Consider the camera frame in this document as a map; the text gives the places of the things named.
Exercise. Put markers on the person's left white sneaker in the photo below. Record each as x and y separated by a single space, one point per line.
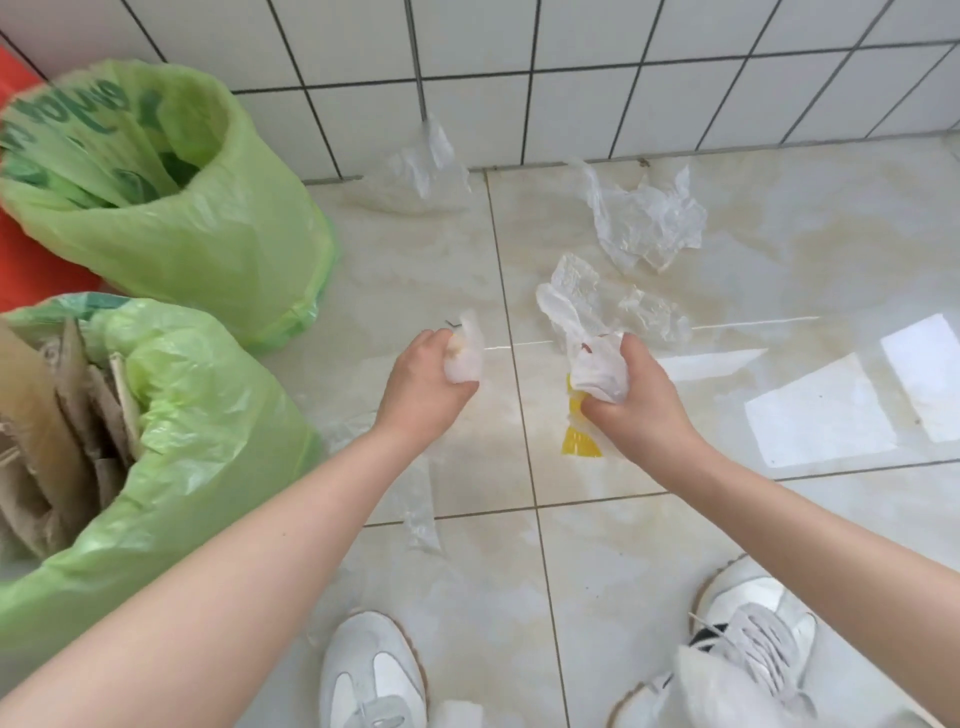
371 671

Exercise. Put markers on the person's left forearm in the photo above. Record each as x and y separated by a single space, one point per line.
225 592

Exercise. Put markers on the yellow plastic wrapper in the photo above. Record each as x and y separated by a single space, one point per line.
579 442

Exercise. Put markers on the clear plastic wrapper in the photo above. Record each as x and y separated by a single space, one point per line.
652 311

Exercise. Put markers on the person's left thumb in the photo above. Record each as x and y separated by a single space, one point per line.
461 390

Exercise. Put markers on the green trash bag with cardboard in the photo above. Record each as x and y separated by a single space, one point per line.
202 450

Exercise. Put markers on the person's white sneaker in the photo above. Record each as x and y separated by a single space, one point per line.
371 671
757 615

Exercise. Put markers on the small white plastic piece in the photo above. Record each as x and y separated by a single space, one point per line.
465 356

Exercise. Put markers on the large crumpled white plastic wrap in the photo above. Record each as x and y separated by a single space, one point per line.
645 221

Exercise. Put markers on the person's right thumb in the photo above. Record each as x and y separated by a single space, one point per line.
600 410

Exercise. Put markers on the brown cardboard scraps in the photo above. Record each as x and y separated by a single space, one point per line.
52 442

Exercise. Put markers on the person's right hand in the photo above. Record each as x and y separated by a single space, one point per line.
645 412

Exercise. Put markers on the clear crumpled plastic film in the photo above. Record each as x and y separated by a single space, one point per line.
424 169

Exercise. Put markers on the person's left hand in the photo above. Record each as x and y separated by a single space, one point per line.
416 390

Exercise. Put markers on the green printed trash bag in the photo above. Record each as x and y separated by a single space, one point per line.
210 225

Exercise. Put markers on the person's right forearm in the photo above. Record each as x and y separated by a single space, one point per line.
825 562

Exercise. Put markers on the person's right white sneaker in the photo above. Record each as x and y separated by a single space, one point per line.
757 615

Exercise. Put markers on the orange plastic sheet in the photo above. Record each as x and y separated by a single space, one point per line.
30 270

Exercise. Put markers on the flat clear plastic film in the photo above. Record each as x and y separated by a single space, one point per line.
420 517

